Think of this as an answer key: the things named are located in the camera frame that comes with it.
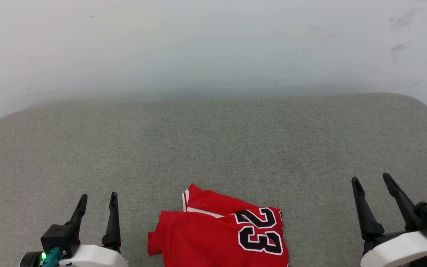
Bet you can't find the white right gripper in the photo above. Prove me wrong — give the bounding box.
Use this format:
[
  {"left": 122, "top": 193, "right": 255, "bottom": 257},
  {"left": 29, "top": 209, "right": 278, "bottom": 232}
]
[{"left": 351, "top": 172, "right": 427, "bottom": 267}]

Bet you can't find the red Bulls 23 jersey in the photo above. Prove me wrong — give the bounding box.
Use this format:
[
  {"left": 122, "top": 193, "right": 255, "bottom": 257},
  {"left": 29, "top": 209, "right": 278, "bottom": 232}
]
[{"left": 148, "top": 183, "right": 289, "bottom": 267}]

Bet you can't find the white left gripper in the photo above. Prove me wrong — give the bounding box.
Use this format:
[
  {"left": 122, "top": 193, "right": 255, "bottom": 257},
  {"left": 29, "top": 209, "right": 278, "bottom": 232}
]
[{"left": 59, "top": 191, "right": 129, "bottom": 267}]

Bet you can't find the grey fabric sofa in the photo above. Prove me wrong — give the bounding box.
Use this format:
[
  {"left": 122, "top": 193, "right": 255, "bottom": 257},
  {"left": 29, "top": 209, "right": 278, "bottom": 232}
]
[{"left": 0, "top": 93, "right": 427, "bottom": 267}]

